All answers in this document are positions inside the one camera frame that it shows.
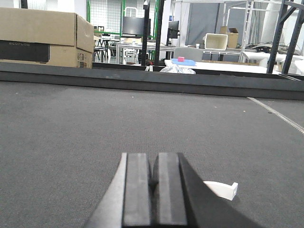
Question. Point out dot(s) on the blue tray with pink cube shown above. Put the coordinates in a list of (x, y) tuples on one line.
[(185, 62)]

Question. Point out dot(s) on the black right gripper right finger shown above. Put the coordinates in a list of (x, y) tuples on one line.
[(183, 200)]

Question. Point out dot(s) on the white plastic bin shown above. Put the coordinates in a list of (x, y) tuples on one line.
[(215, 41)]

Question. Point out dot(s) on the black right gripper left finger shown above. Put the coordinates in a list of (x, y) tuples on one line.
[(127, 201)]

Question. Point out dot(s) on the dark raised table rail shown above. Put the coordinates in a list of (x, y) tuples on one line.
[(240, 85)]

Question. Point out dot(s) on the black computer monitor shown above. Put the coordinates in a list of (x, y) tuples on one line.
[(132, 27)]

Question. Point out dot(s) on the white PVC pipe clamp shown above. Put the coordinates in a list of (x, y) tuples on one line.
[(223, 190)]

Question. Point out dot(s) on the small brown cardboard box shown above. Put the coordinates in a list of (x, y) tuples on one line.
[(232, 34)]

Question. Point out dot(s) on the large cardboard box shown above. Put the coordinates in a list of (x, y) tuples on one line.
[(43, 37)]

